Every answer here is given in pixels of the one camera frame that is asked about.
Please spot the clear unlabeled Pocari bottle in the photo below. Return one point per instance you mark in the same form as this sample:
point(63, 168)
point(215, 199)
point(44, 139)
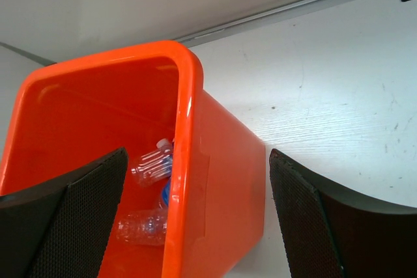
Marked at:
point(150, 168)

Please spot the left aluminium frame rail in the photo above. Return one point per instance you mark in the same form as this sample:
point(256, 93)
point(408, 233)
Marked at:
point(267, 17)

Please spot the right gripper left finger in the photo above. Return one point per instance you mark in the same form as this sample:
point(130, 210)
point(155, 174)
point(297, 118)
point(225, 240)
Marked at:
point(61, 227)

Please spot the blue bottle inside bin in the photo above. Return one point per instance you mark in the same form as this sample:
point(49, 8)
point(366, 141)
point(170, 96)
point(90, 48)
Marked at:
point(163, 201)

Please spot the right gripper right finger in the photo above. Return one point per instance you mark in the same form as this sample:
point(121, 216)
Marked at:
point(330, 230)

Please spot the clear bottles inside bin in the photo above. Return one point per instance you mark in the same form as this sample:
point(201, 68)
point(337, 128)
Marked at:
point(144, 227)

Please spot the orange plastic bin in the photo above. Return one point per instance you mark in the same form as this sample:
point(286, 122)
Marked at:
point(193, 200)

